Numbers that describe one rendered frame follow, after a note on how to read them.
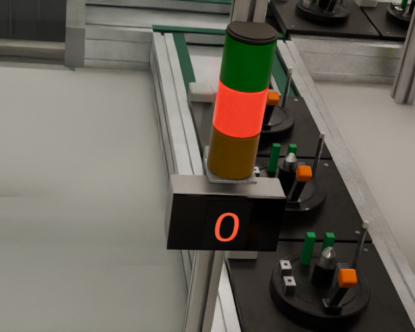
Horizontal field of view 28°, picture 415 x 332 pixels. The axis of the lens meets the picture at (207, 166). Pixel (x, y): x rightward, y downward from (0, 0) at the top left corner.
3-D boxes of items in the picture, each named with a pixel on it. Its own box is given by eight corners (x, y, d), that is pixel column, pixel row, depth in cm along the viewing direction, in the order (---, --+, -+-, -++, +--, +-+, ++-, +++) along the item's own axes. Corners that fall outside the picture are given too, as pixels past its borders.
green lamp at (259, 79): (273, 94, 80) (282, 47, 77) (222, 91, 79) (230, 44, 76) (264, 71, 84) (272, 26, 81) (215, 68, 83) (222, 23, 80)
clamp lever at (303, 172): (300, 203, 131) (312, 176, 125) (287, 203, 130) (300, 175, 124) (296, 184, 133) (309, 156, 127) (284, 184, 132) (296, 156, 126)
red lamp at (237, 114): (265, 139, 82) (273, 95, 80) (216, 136, 81) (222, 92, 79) (256, 114, 86) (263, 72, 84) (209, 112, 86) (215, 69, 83)
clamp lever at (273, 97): (270, 126, 151) (280, 99, 145) (259, 126, 151) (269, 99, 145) (267, 111, 153) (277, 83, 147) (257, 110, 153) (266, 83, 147)
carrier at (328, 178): (370, 251, 130) (389, 184, 124) (220, 248, 126) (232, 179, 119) (331, 168, 150) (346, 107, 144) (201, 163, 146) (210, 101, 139)
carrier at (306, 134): (331, 167, 150) (345, 107, 144) (201, 162, 146) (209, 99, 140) (301, 104, 171) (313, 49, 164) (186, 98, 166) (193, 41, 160)
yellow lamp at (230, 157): (257, 180, 85) (265, 139, 82) (209, 179, 84) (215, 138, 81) (249, 155, 89) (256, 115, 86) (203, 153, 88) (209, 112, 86)
